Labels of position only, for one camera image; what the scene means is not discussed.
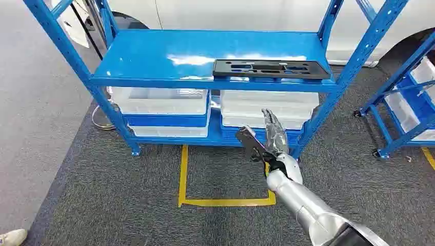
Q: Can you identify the black plastic plate with cutouts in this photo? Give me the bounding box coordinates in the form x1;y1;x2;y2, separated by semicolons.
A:
212;59;332;81

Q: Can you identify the blue metal shelf rack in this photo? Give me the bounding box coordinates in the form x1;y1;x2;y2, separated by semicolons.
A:
352;32;435;160
23;0;410;160

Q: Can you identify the white car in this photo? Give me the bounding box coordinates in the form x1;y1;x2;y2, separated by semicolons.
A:
51;0;435;79

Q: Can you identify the black plastic part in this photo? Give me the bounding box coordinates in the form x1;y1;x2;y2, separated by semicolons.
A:
235;125;272;168

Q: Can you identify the black thin pole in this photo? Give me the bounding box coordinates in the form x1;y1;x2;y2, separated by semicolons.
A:
69;0;104;61

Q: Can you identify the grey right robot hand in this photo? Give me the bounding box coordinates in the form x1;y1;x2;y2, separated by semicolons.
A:
261;108;290;158

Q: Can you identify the person's shoe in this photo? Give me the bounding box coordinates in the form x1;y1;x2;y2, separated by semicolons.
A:
0;229;28;246

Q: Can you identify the blue plastic bin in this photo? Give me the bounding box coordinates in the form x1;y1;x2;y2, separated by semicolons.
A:
122;113;210;128
221;125;305;144

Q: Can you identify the coiled pale cable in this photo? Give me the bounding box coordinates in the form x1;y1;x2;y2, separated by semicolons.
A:
91;102;118;131

